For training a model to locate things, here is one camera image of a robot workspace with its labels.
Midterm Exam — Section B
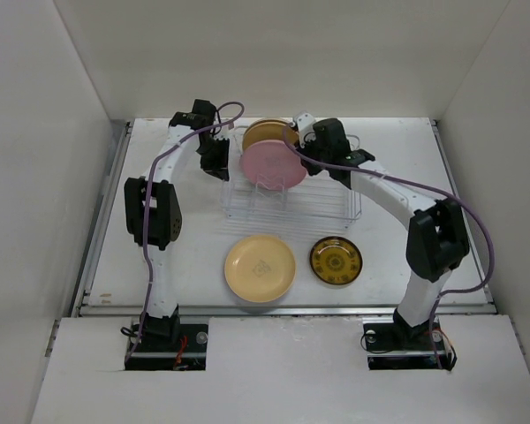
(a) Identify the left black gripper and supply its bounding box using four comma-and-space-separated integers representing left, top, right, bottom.
195, 137, 230, 182

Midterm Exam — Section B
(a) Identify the tan plate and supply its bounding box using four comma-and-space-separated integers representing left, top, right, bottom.
242, 118, 299, 151

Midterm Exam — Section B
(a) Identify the pink plate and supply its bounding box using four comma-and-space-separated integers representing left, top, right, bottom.
239, 140, 307, 191

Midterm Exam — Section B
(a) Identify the yellow patterned plate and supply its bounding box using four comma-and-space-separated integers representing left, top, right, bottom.
308, 236, 364, 286

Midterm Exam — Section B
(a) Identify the cream yellow plate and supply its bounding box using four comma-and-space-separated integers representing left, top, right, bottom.
224, 234, 297, 304

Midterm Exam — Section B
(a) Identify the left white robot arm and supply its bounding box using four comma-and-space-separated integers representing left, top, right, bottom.
124, 99, 230, 319

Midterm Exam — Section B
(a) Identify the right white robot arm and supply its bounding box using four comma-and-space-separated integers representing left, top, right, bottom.
292, 112, 469, 348

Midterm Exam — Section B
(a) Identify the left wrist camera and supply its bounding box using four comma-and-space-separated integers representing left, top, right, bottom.
212, 125, 231, 141

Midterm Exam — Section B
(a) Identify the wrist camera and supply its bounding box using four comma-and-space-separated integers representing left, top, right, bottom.
212, 125, 231, 141
292, 111, 316, 147

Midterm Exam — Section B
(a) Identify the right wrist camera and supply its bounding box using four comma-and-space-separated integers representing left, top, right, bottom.
292, 111, 316, 147

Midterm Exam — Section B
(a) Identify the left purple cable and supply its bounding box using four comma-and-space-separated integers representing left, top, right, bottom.
125, 101, 246, 367

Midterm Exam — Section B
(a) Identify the purple cable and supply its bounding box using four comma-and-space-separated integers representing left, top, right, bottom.
125, 101, 246, 367
282, 126, 496, 367

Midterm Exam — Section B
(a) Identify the white wire dish rack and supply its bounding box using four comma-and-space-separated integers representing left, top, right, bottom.
220, 125, 361, 227

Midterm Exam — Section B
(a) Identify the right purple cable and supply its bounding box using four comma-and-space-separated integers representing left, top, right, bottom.
282, 126, 496, 367

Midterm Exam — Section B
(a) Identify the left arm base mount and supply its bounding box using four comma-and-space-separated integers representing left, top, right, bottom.
120, 315, 208, 371

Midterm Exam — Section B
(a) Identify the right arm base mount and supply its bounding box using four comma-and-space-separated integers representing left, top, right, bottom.
360, 322, 458, 371

